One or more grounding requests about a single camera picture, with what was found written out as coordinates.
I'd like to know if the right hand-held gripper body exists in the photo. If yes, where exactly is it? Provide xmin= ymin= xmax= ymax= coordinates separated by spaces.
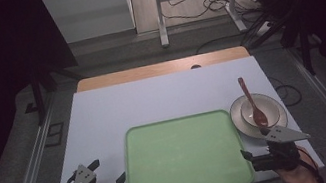
xmin=245 ymin=120 xmax=316 ymax=178

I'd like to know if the red plastic spoon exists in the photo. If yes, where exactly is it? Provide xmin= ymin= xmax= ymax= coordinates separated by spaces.
xmin=237 ymin=73 xmax=270 ymax=131

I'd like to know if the beige ceramic bowl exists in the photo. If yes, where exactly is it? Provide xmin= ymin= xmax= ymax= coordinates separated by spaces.
xmin=238 ymin=94 xmax=283 ymax=133

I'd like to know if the beige ceramic plate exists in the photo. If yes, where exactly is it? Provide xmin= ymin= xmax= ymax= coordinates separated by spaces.
xmin=226 ymin=88 xmax=291 ymax=145

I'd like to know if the green plastic tray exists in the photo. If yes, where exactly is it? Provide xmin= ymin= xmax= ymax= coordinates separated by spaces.
xmin=115 ymin=105 xmax=257 ymax=183

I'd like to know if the person's right hand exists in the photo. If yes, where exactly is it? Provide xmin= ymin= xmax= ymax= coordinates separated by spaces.
xmin=271 ymin=145 xmax=320 ymax=183

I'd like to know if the white table cover board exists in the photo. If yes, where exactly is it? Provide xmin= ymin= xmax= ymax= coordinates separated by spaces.
xmin=31 ymin=46 xmax=326 ymax=183

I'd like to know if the black metal stand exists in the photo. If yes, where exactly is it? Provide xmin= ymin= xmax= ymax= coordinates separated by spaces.
xmin=24 ymin=44 xmax=92 ymax=127
xmin=235 ymin=0 xmax=326 ymax=87

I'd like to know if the white power strip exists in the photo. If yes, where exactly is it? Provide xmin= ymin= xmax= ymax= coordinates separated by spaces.
xmin=254 ymin=19 xmax=277 ymax=38

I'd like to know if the wooden table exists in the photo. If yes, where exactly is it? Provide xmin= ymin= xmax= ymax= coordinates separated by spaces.
xmin=74 ymin=44 xmax=252 ymax=93

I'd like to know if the white cabinet panel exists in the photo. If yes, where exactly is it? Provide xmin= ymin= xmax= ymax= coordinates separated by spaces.
xmin=42 ymin=0 xmax=138 ymax=47

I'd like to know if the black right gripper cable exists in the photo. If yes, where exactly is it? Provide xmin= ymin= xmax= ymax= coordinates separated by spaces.
xmin=296 ymin=142 xmax=324 ymax=183

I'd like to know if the looped black floor cable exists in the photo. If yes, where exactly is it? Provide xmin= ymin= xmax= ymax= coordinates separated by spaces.
xmin=268 ymin=71 xmax=304 ymax=110

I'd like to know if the black floor bracket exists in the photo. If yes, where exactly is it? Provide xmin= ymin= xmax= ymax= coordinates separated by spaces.
xmin=42 ymin=121 xmax=69 ymax=149

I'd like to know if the tangle of black floor cables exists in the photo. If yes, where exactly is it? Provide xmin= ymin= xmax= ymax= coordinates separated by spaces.
xmin=159 ymin=0 xmax=262 ymax=28

